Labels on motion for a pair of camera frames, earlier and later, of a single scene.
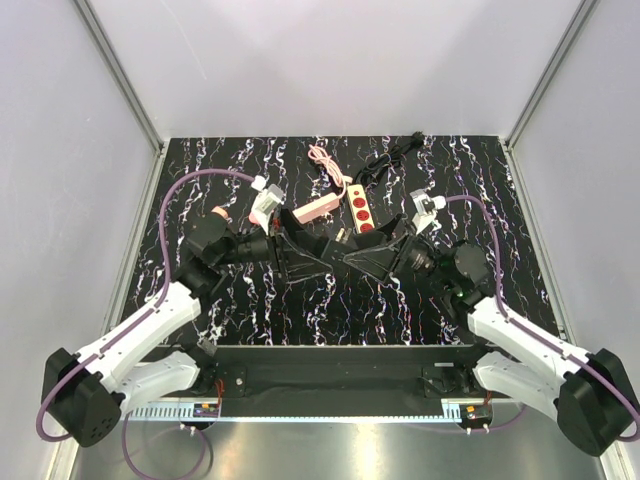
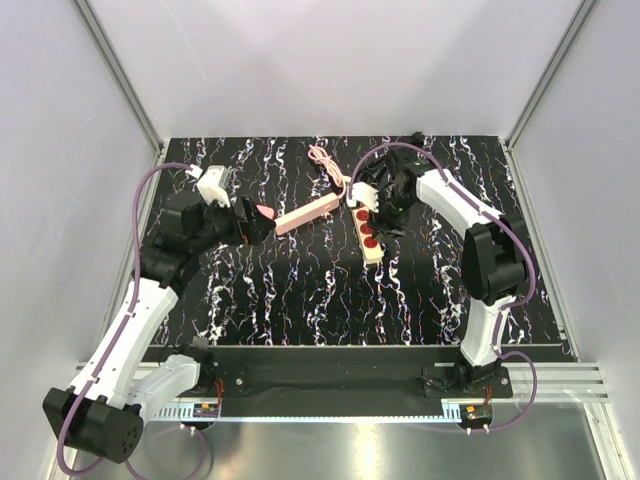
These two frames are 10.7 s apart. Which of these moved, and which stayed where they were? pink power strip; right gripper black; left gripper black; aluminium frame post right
Moved: left gripper black; right gripper black
Stayed: aluminium frame post right; pink power strip
